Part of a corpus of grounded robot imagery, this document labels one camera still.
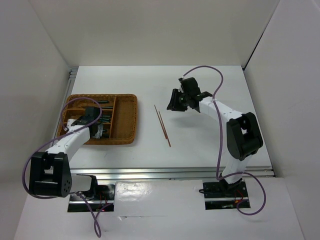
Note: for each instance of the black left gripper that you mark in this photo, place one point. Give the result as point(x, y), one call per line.
point(95, 135)

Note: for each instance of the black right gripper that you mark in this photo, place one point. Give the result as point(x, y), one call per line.
point(173, 104)

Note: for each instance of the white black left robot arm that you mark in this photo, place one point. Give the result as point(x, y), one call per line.
point(50, 174)

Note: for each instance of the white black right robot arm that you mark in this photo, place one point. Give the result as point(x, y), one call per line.
point(240, 136)

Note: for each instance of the wicker cutlery tray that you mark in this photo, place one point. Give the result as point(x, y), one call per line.
point(122, 128)

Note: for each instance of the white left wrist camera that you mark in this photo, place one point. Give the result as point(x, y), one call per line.
point(68, 125)

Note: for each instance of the aluminium frame rail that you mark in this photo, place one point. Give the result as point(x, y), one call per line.
point(147, 174)

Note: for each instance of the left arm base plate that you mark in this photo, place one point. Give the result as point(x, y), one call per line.
point(101, 198)

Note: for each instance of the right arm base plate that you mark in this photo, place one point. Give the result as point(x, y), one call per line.
point(217, 199)

